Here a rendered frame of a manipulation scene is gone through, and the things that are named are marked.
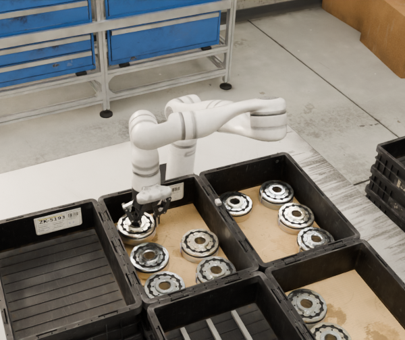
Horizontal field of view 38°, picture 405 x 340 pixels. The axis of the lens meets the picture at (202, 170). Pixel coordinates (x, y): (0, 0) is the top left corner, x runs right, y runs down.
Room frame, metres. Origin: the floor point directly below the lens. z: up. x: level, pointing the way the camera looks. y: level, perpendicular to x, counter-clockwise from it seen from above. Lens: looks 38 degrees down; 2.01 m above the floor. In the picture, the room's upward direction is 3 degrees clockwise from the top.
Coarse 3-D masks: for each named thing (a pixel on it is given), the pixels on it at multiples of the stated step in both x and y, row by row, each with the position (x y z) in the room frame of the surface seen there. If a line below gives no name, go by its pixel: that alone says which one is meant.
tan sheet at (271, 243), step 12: (252, 192) 1.39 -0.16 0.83; (252, 204) 1.33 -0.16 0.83; (252, 216) 1.28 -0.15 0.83; (264, 216) 1.28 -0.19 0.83; (276, 216) 1.29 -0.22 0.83; (240, 228) 1.23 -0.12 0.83; (252, 228) 1.23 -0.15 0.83; (264, 228) 1.23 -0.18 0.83; (276, 228) 1.23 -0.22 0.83; (252, 240) 1.18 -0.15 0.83; (264, 240) 1.18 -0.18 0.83; (276, 240) 1.19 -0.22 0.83; (288, 240) 1.19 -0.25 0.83; (264, 252) 1.14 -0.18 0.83; (276, 252) 1.14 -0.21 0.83; (288, 252) 1.14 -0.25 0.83
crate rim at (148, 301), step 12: (168, 180) 1.30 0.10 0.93; (180, 180) 1.31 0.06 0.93; (120, 192) 1.24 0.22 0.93; (204, 192) 1.26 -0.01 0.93; (228, 228) 1.12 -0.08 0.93; (120, 240) 1.06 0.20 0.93; (240, 240) 1.08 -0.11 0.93; (132, 264) 0.98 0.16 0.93; (252, 264) 1.00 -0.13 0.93; (132, 276) 0.94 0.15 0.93; (228, 276) 0.96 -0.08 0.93; (192, 288) 0.91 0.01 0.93; (144, 300) 0.87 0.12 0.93; (156, 300) 0.87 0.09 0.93
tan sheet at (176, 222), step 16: (176, 208) 1.29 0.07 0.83; (192, 208) 1.30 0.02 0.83; (160, 224) 1.23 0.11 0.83; (176, 224) 1.23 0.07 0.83; (192, 224) 1.23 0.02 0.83; (160, 240) 1.16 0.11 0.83; (176, 240) 1.16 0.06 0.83; (176, 256) 1.10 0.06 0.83; (224, 256) 1.11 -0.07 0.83; (176, 272) 1.05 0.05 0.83; (192, 272) 1.05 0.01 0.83
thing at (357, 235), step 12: (276, 156) 1.44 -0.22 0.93; (288, 156) 1.45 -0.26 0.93; (216, 168) 1.37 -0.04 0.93; (228, 168) 1.37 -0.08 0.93; (300, 168) 1.39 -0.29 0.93; (204, 180) 1.31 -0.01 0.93; (312, 180) 1.34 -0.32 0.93; (228, 216) 1.17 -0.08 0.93; (348, 228) 1.15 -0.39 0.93; (348, 240) 1.10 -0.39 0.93; (252, 252) 1.04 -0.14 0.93; (300, 252) 1.05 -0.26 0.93; (312, 252) 1.05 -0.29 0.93; (264, 264) 1.00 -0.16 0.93
